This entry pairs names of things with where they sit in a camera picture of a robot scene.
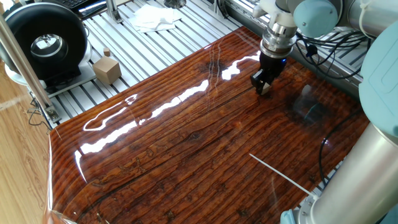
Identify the black keyboard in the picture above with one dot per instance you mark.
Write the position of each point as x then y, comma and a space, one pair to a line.
74, 3

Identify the aluminium frame post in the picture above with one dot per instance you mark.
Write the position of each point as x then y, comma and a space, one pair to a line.
28, 71

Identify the glossy wood grain mat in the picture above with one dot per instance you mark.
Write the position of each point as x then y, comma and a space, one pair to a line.
186, 140

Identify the short aluminium bracket post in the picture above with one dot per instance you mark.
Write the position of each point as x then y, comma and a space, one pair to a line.
113, 12

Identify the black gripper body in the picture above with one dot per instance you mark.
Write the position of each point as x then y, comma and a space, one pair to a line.
272, 67

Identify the large wooden cube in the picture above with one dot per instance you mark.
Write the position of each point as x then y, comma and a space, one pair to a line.
107, 71

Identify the tiny wooden cube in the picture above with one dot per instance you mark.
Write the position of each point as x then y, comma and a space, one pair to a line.
107, 52

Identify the dark round metal object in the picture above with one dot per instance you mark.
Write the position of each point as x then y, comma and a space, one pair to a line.
174, 3

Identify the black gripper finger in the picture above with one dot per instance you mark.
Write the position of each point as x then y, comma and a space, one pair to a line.
270, 80
258, 81

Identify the white cloth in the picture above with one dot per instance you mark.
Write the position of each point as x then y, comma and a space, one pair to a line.
154, 18

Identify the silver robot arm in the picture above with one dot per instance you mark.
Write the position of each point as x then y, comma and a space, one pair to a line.
370, 180

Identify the black round duct fan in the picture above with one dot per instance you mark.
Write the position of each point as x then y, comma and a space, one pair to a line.
18, 34

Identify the white fan base plate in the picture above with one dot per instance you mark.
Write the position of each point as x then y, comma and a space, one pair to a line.
84, 74

